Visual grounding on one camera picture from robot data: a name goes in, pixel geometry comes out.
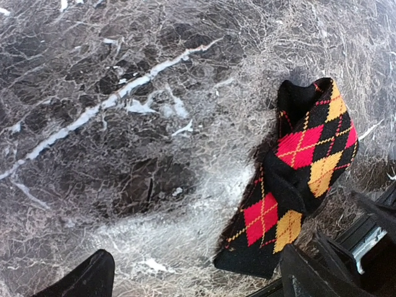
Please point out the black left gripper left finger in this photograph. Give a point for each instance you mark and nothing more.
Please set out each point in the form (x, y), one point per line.
(93, 277)

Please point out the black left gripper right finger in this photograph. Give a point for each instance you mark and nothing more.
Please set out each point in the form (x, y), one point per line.
(301, 273)

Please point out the red orange argyle sock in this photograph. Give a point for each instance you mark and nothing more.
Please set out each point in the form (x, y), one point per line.
(317, 142)

